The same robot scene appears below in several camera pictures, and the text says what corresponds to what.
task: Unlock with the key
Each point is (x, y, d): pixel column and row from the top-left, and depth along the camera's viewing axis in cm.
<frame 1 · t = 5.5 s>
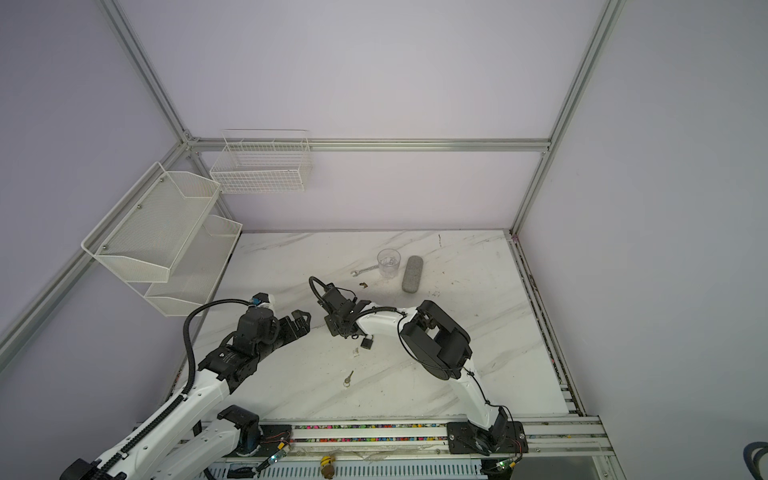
left hand: (296, 323, 82), fingers open
right hand: (333, 318, 95), fingers closed
silver key near front: (347, 380, 85), on the table
silver open-end wrench: (362, 270, 110), point 2 cm above the table
clear plastic cup: (388, 260, 110), point 4 cm above the table
grey oblong sponge block: (412, 274, 106), point 4 cm above the table
lower white mesh shelf: (188, 258, 77), point 29 cm above the table
small dark debris scrap: (364, 284, 106), on the table

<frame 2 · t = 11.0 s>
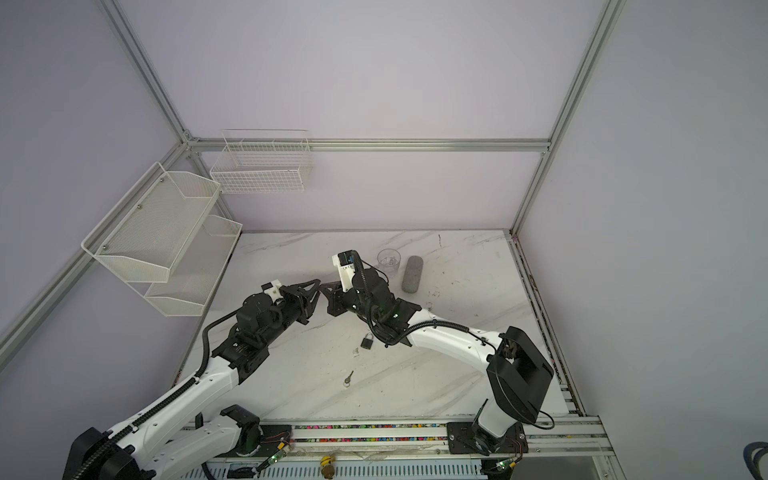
left hand: (321, 281, 75), fingers closed
right hand: (315, 288, 73), fingers closed
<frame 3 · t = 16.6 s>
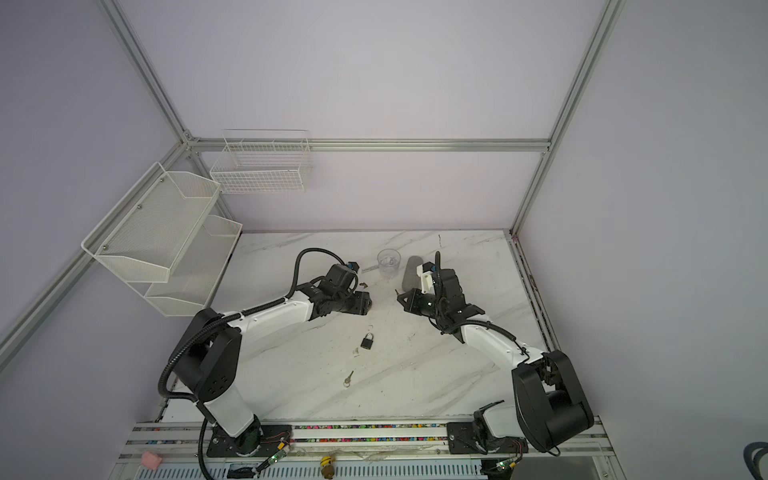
left hand: (360, 302, 90), fingers open
right hand: (396, 297, 84), fingers closed
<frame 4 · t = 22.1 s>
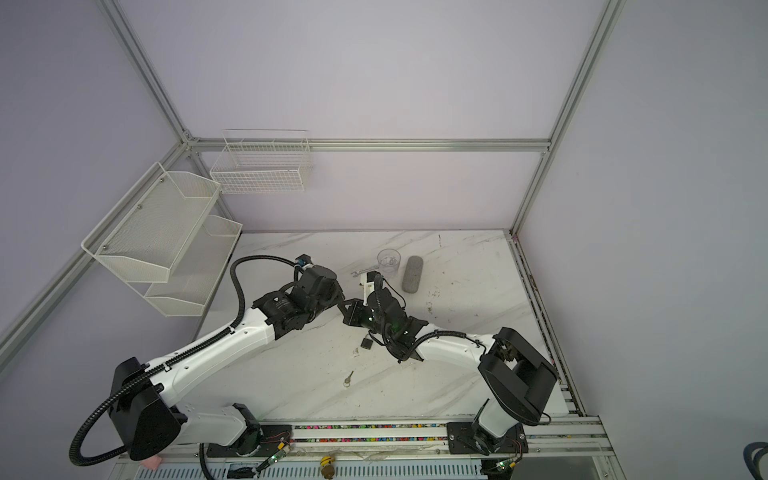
left hand: (336, 288, 80), fingers closed
right hand: (333, 306, 78), fingers closed
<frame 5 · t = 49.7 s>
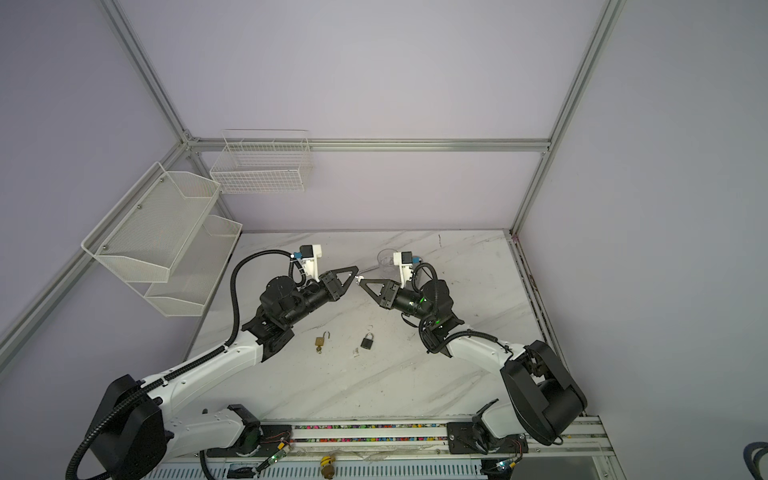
left hand: (357, 270, 72), fingers closed
right hand: (357, 288, 71), fingers closed
brass padlock: (319, 341, 92), on the table
